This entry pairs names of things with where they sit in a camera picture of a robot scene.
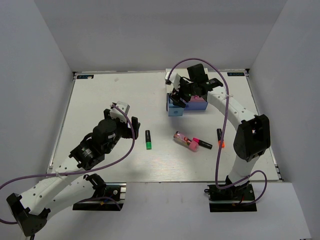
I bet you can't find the pink cap black highlighter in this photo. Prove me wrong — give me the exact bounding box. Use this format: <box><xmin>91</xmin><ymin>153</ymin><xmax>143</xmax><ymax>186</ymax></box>
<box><xmin>192</xmin><ymin>137</ymin><xmax>213</xmax><ymax>150</ymax></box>

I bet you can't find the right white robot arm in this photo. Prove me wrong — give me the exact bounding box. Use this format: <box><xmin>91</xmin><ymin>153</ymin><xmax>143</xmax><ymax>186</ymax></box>
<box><xmin>165</xmin><ymin>63</ymin><xmax>271</xmax><ymax>200</ymax></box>

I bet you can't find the table corner label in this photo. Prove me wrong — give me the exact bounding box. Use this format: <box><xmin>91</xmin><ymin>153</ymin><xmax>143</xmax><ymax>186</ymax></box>
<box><xmin>76</xmin><ymin>74</ymin><xmax>94</xmax><ymax>80</ymax></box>
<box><xmin>227</xmin><ymin>72</ymin><xmax>245</xmax><ymax>77</ymax></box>

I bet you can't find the left table corner label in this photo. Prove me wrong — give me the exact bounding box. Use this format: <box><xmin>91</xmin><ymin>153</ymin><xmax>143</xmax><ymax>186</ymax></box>
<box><xmin>76</xmin><ymin>74</ymin><xmax>94</xmax><ymax>80</ymax></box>

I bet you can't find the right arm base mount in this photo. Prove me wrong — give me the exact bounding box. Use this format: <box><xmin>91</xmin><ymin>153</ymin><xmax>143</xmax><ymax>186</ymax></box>
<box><xmin>204</xmin><ymin>183</ymin><xmax>257</xmax><ymax>213</ymax></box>

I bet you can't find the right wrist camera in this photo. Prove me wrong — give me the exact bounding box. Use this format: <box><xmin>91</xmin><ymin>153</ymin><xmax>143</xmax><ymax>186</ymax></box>
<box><xmin>164</xmin><ymin>71</ymin><xmax>182</xmax><ymax>93</ymax></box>

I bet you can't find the pink cap clear tube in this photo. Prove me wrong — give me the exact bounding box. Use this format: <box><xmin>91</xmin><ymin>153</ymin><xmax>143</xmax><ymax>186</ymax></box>
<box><xmin>173</xmin><ymin>131</ymin><xmax>199</xmax><ymax>152</ymax></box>

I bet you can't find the green cap black highlighter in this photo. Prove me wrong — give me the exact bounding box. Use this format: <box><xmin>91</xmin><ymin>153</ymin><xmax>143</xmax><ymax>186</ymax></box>
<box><xmin>145</xmin><ymin>130</ymin><xmax>152</xmax><ymax>150</ymax></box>

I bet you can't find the small blue drawer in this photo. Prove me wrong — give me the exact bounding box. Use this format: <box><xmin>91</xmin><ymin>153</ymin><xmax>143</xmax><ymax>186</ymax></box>
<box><xmin>166</xmin><ymin>96</ymin><xmax>185</xmax><ymax>117</ymax></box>

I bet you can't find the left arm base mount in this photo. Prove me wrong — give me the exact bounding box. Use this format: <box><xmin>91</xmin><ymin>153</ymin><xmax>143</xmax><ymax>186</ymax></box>
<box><xmin>72</xmin><ymin>173</ymin><xmax>127</xmax><ymax>212</ymax></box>

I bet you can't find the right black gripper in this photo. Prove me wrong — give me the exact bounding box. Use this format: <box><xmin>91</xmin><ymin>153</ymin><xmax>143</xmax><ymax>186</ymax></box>
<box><xmin>169</xmin><ymin>76</ymin><xmax>198</xmax><ymax>108</ymax></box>

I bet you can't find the large blue-violet drawer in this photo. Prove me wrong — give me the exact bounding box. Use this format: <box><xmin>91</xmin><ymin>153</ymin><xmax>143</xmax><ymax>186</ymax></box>
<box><xmin>184</xmin><ymin>101</ymin><xmax>208</xmax><ymax>111</ymax></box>

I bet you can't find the right table corner label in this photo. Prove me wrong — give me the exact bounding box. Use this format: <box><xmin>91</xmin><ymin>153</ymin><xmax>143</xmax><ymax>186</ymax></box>
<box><xmin>227</xmin><ymin>72</ymin><xmax>245</xmax><ymax>77</ymax></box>

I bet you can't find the white drawer cabinet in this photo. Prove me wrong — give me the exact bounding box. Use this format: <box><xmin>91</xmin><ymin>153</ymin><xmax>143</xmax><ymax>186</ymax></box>
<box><xmin>164</xmin><ymin>68</ymin><xmax>211</xmax><ymax>102</ymax></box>

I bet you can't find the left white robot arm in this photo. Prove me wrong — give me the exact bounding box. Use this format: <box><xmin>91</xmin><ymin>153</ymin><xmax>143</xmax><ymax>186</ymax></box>
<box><xmin>6</xmin><ymin>104</ymin><xmax>141</xmax><ymax>237</ymax></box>

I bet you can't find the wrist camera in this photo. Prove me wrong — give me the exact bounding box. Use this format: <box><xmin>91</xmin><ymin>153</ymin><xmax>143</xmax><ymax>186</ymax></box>
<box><xmin>109</xmin><ymin>101</ymin><xmax>130</xmax><ymax>124</ymax></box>
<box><xmin>164</xmin><ymin>71</ymin><xmax>182</xmax><ymax>93</ymax></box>

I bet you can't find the orange cap black highlighter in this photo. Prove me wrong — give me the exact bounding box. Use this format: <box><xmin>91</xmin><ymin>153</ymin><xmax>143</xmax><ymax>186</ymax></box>
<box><xmin>216</xmin><ymin>128</ymin><xmax>225</xmax><ymax>148</ymax></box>

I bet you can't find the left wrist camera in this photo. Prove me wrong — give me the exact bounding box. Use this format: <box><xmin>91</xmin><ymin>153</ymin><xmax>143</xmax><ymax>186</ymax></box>
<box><xmin>109</xmin><ymin>101</ymin><xmax>130</xmax><ymax>124</ymax></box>

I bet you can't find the pink drawer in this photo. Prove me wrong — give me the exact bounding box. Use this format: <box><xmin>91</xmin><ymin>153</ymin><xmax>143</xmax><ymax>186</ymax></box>
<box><xmin>189</xmin><ymin>95</ymin><xmax>206</xmax><ymax>103</ymax></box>

